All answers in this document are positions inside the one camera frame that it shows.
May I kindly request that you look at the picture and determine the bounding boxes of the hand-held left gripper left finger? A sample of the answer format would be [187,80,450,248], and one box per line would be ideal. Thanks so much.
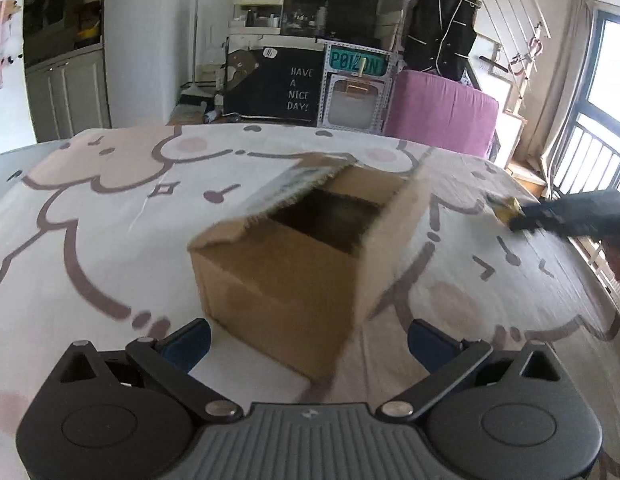
[56,317,243,424]

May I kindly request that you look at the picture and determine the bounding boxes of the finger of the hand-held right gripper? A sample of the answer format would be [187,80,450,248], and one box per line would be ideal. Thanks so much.
[508,189,620,240]

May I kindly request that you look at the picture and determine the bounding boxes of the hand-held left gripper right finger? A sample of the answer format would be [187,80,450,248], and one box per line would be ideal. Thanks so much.
[377,318,571,424]

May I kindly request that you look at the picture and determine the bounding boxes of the small yellow packet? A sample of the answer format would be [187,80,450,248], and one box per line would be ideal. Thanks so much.
[486,194,524,225]

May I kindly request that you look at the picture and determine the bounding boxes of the cardboard box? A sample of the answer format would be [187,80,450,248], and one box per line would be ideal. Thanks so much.
[187,152,435,387]

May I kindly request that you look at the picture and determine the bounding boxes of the wooden platform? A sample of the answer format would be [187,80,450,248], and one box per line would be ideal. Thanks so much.
[506,159,548,197]

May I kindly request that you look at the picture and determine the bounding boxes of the black window railing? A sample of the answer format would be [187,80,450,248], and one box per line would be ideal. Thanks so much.
[548,6,620,322]

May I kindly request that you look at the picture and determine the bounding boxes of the beige curtain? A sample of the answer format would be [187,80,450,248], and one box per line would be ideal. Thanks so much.
[538,0,598,177]

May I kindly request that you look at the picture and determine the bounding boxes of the printed blanket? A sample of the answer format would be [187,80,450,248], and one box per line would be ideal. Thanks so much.
[0,122,620,480]

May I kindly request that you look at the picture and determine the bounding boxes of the pink covered furniture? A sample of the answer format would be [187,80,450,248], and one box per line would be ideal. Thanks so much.
[384,69,501,162]

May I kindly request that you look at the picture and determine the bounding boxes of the ceiling drying rack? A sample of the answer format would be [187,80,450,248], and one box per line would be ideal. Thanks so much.
[447,0,552,62]

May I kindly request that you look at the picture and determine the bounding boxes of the black jacket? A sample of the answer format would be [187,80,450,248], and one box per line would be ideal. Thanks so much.
[404,0,478,84]

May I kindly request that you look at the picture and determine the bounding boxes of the grey perforated cabinet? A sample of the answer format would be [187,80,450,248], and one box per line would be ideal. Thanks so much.
[317,40,399,134]

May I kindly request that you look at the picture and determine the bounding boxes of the black lettered board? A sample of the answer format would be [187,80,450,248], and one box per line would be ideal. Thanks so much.
[223,45,325,128]

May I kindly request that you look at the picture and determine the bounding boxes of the white cabinet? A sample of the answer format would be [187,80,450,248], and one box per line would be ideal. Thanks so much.
[24,44,113,146]

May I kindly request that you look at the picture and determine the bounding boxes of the shelf with kitchenware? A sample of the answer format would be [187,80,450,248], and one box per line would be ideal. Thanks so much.
[227,0,411,52]

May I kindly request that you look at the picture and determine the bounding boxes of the white dustpan with handle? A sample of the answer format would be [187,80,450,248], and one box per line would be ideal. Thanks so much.
[179,0,217,107]

